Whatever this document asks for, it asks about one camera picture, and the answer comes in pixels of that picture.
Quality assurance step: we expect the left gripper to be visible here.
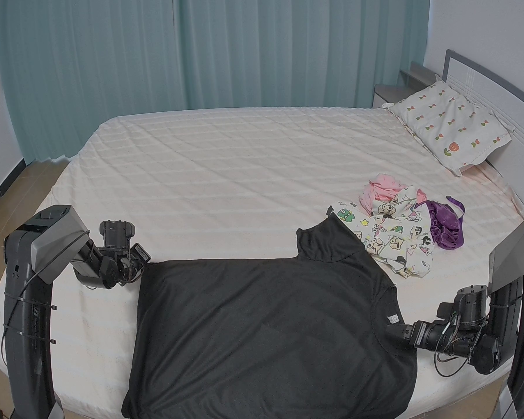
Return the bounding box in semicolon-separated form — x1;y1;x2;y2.
121;258;148;284

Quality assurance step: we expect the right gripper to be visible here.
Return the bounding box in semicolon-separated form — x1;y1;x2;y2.
386;320;458;358

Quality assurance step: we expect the black T-shirt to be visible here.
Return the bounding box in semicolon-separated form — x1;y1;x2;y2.
121;212;420;419

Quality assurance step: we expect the bed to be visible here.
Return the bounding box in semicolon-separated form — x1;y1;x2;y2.
0;50;524;419

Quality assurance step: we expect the white printed pyjama garment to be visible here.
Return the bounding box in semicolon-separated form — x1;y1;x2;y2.
334;185;436;278

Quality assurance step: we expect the purple garment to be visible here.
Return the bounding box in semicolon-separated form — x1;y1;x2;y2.
425;195;466;250

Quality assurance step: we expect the pink garment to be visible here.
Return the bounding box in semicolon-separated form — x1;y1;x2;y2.
358;173;409;217

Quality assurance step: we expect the blue-green curtain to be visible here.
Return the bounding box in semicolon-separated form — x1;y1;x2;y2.
0;0;188;163
177;0;433;111

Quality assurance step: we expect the white printed pillow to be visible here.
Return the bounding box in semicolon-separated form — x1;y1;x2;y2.
382;79;514;178

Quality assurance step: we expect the grey bedside table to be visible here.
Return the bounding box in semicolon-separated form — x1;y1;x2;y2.
372;61;442;109

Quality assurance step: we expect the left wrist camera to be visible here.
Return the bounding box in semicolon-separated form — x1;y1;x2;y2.
130;242;152;264

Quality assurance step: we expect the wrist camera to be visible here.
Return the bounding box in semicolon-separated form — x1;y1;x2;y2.
436;301;459;324
130;242;152;264

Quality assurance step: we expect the black cable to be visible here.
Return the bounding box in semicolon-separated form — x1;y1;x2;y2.
433;350;477;377
0;273;32;367

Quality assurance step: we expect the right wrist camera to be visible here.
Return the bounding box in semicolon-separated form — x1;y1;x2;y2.
436;301;459;324

